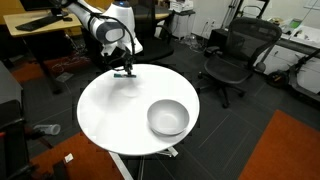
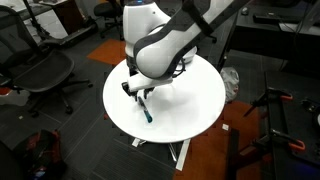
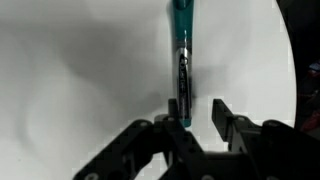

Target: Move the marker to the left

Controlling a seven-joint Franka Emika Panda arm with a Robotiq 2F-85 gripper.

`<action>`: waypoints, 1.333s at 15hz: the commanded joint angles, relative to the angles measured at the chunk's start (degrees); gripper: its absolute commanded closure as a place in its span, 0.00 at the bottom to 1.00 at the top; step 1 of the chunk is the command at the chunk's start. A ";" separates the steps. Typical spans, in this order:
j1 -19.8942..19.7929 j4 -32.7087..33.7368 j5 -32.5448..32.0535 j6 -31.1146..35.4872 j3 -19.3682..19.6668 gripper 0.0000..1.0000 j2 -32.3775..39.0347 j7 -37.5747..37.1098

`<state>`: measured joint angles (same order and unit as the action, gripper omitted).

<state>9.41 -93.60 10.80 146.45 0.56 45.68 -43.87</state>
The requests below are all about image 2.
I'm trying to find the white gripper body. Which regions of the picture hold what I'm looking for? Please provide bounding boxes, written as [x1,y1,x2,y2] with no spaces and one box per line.
[127,73,175,93]

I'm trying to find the teal capped marker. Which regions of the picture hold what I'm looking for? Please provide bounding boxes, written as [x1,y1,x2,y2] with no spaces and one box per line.
[138,96,154,124]

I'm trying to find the white table base legs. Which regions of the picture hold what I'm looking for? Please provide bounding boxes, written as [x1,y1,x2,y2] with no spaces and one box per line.
[131,136,192,172]

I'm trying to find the black padded office chair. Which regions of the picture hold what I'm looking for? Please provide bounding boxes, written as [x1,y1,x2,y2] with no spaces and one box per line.
[93,0,126,40]

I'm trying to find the crumpled white plastic bag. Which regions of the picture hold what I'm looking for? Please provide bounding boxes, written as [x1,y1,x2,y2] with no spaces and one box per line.
[219,66,240,104]

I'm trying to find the black stand with base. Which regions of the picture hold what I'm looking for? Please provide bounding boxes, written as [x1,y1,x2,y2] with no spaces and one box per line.
[23,0,99,48]

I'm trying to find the black mesh office chair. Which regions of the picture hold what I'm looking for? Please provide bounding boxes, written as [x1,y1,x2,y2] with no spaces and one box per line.
[0,4,94,118]

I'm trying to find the brown wooden cabinet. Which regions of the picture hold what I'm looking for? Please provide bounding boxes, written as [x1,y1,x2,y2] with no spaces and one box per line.
[52,0,88,35]

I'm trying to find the red and black bag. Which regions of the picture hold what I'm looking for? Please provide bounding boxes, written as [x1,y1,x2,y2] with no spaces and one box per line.
[13,129,68,180]

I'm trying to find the white plastic floor object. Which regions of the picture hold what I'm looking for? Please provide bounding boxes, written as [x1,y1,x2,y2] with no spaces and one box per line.
[0,87,32,107]

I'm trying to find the black office desk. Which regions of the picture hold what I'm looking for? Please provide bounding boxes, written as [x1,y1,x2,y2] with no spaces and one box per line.
[216,3,320,73]

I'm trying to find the black keyboard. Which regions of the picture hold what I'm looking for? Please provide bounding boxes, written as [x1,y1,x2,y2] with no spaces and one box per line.
[252,12,281,25]

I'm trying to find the black workbench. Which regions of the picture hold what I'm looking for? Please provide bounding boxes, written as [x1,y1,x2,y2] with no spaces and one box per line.
[264,69,320,180]

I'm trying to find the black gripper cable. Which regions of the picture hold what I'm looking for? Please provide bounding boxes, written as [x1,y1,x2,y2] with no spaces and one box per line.
[171,58,187,78]

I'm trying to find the orange handled bar clamp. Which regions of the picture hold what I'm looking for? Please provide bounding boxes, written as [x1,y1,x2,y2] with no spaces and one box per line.
[249,128,307,158]
[243,86,294,118]

